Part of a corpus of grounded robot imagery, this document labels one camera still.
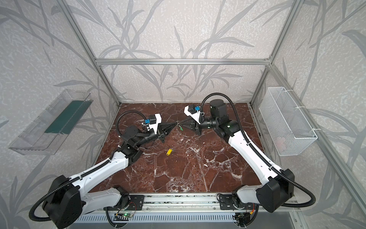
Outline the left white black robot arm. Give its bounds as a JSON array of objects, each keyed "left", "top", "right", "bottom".
[{"left": 42, "top": 123, "right": 177, "bottom": 229}]

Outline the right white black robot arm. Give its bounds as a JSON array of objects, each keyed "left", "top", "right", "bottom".
[{"left": 184, "top": 99, "right": 294, "bottom": 213}]

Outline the yellow capped key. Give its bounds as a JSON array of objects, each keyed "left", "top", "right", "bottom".
[{"left": 166, "top": 149, "right": 173, "bottom": 156}]

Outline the pink object in basket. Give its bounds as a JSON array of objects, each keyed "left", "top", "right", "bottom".
[{"left": 274, "top": 137, "right": 287, "bottom": 153}]

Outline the green circuit board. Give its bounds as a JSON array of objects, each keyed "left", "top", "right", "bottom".
[{"left": 114, "top": 213, "right": 134, "bottom": 221}]

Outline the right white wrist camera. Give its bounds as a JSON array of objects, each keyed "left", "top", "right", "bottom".
[{"left": 184, "top": 105, "right": 204, "bottom": 124}]

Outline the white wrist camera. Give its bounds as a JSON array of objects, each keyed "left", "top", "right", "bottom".
[
  {"left": 142, "top": 114, "right": 162, "bottom": 134},
  {"left": 184, "top": 105, "right": 204, "bottom": 124}
]

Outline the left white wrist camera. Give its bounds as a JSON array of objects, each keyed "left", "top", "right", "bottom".
[{"left": 142, "top": 114, "right": 162, "bottom": 134}]

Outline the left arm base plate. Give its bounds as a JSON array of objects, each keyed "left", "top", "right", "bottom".
[{"left": 115, "top": 195, "right": 145, "bottom": 211}]

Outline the aluminium mounting rail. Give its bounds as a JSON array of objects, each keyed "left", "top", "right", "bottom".
[{"left": 81, "top": 189, "right": 264, "bottom": 215}]

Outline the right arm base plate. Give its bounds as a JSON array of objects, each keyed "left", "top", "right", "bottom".
[{"left": 216, "top": 193, "right": 244, "bottom": 210}]

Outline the white wire mesh basket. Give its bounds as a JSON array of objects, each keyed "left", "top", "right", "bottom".
[{"left": 259, "top": 87, "right": 317, "bottom": 156}]

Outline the clear plastic wall tray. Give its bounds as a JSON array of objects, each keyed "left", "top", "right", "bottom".
[{"left": 9, "top": 89, "right": 93, "bottom": 156}]

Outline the right black corrugated cable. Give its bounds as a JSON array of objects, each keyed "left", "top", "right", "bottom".
[{"left": 200, "top": 92, "right": 316, "bottom": 208}]

